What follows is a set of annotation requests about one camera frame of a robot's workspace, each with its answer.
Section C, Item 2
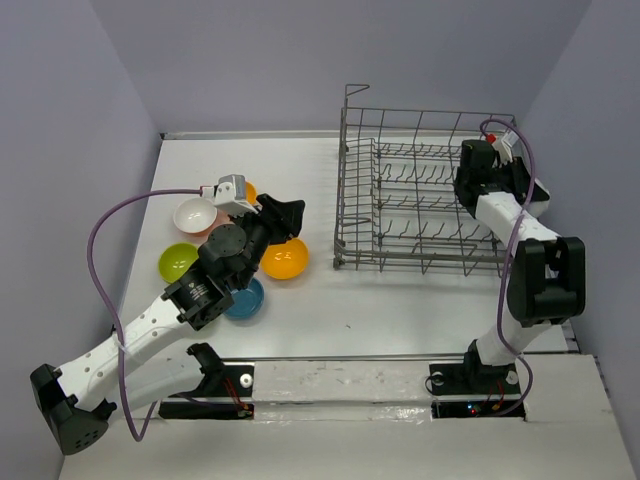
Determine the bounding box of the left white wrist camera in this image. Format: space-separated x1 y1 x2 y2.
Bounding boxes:
213 174 258 218

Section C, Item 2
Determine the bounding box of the green bowl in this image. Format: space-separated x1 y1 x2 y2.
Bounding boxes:
157 243 198 284

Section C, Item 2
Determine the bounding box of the large yellow bowl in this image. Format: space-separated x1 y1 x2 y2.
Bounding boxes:
260 238 310 280

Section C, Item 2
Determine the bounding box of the blue bowl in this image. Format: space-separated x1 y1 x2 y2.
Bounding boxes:
224 278 265 320

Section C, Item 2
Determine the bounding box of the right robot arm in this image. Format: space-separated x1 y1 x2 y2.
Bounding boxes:
454 140 586 394

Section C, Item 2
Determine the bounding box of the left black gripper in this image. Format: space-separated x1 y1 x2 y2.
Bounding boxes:
228 195 305 291

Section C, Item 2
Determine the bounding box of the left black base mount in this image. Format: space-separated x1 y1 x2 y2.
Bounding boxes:
158 343 255 420

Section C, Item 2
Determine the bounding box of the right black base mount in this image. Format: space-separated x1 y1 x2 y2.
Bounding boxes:
424 351 526 419

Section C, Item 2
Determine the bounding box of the grey wire dish rack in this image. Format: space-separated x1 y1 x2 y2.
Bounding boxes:
333 83 517 276

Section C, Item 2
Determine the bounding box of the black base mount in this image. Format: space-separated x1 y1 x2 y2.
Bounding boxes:
158 343 255 420
424 351 526 419

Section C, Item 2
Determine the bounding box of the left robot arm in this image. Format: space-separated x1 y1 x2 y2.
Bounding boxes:
30 182 306 456

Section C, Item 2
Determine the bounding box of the white orange-bottom bowl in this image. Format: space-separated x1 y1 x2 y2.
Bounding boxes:
172 197 218 236

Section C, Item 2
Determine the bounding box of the small yellow bowl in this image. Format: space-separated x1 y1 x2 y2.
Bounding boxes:
245 181 257 205

